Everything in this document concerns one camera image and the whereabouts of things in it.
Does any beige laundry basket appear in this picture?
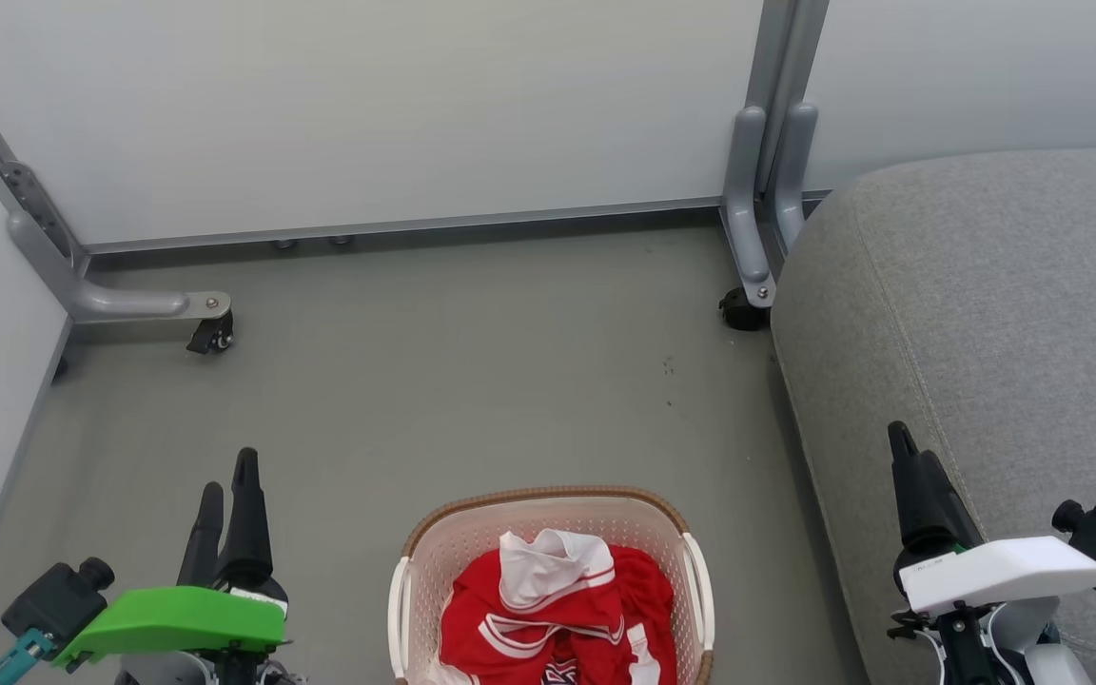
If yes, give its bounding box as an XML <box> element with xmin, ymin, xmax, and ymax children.
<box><xmin>388</xmin><ymin>486</ymin><xmax>716</xmax><ymax>685</ymax></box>

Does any teal camera plug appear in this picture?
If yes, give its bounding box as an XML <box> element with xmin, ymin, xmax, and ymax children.
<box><xmin>0</xmin><ymin>627</ymin><xmax>56</xmax><ymax>685</ymax></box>

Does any grey partition bottom rail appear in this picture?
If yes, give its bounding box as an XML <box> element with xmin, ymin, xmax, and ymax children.
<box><xmin>82</xmin><ymin>195</ymin><xmax>732</xmax><ymax>255</ymax></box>

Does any black caster wheel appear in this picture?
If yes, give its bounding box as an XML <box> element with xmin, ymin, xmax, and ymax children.
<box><xmin>718</xmin><ymin>287</ymin><xmax>772</xmax><ymax>333</ymax></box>
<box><xmin>186</xmin><ymin>312</ymin><xmax>236</xmax><ymax>356</ymax></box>

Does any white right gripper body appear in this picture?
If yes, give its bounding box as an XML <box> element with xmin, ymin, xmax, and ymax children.
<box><xmin>893</xmin><ymin>535</ymin><xmax>1096</xmax><ymax>619</ymax></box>

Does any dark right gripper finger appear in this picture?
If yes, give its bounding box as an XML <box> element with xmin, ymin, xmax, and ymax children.
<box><xmin>920</xmin><ymin>452</ymin><xmax>985</xmax><ymax>554</ymax></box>
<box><xmin>888</xmin><ymin>421</ymin><xmax>936</xmax><ymax>555</ymax></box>

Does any grey fabric sofa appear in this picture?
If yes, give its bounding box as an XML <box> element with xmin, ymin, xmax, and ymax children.
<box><xmin>771</xmin><ymin>145</ymin><xmax>1096</xmax><ymax>685</ymax></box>

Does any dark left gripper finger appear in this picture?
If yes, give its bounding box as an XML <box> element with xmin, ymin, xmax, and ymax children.
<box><xmin>216</xmin><ymin>448</ymin><xmax>276</xmax><ymax>592</ymax></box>
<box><xmin>176</xmin><ymin>481</ymin><xmax>225</xmax><ymax>588</ymax></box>

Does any red and white jersey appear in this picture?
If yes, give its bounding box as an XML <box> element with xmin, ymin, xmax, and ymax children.
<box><xmin>428</xmin><ymin>530</ymin><xmax>678</xmax><ymax>685</ymax></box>

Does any grey curved partition foot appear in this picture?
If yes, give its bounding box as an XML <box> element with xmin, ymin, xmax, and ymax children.
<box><xmin>6</xmin><ymin>209</ymin><xmax>233</xmax><ymax>325</ymax></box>
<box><xmin>768</xmin><ymin>101</ymin><xmax>820</xmax><ymax>256</ymax></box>
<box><xmin>720</xmin><ymin>105</ymin><xmax>778</xmax><ymax>309</ymax></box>

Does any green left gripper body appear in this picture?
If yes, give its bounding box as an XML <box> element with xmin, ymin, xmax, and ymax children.
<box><xmin>52</xmin><ymin>576</ymin><xmax>290</xmax><ymax>669</ymax></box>

